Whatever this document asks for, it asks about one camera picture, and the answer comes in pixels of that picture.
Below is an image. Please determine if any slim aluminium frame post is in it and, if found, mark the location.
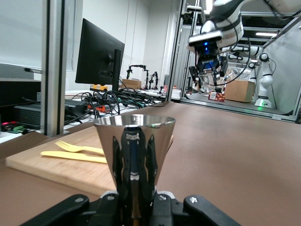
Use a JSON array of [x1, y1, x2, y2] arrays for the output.
[[164, 0, 187, 104]]

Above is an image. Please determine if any steel jigger measuring cup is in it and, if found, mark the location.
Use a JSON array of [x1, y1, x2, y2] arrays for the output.
[[93, 113, 177, 226]]

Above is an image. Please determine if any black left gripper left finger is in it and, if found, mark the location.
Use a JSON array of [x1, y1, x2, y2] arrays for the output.
[[21, 193, 119, 226]]

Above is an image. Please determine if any black equipment case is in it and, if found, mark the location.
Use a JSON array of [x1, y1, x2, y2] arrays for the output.
[[12, 98, 88, 126]]

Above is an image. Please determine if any brown table cover sheet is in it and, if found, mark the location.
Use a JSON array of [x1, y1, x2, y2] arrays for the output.
[[0, 100, 301, 226]]

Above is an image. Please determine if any desk cable tangle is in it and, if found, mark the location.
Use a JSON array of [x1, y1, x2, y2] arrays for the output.
[[65, 89, 166, 119]]

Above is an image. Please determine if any yellow plastic knife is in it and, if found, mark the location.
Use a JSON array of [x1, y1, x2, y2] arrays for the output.
[[40, 150, 109, 165]]

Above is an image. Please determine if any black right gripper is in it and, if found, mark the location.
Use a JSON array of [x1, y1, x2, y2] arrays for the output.
[[188, 43, 229, 87]]

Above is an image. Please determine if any black computer monitor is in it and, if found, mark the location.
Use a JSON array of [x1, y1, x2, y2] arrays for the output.
[[75, 18, 126, 95]]

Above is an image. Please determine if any small cardboard box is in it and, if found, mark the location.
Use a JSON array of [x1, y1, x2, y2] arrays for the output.
[[121, 78, 142, 90]]

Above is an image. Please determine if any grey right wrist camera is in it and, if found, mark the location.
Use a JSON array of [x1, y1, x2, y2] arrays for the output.
[[187, 30, 224, 48]]

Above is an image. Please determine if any wooden cutting board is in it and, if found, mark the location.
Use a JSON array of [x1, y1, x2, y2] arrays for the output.
[[5, 124, 175, 198]]

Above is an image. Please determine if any yellow plastic fork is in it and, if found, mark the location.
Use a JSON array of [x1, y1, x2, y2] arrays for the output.
[[54, 140, 105, 156]]

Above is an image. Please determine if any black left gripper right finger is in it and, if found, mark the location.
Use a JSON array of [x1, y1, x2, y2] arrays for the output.
[[152, 192, 243, 226]]

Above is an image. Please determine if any thick aluminium frame post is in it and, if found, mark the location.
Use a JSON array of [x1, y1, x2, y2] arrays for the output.
[[40, 0, 69, 137]]

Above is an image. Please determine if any large cardboard box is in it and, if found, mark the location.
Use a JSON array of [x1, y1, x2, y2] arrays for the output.
[[224, 79, 256, 104]]

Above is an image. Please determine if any red and white box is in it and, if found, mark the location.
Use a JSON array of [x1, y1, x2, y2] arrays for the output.
[[207, 91, 226, 103]]

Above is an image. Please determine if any aluminium frame rail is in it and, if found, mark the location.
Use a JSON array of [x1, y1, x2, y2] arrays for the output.
[[180, 97, 297, 122]]

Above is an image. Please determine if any small clear glass cup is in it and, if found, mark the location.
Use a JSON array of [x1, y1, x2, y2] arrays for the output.
[[198, 71, 216, 93]]

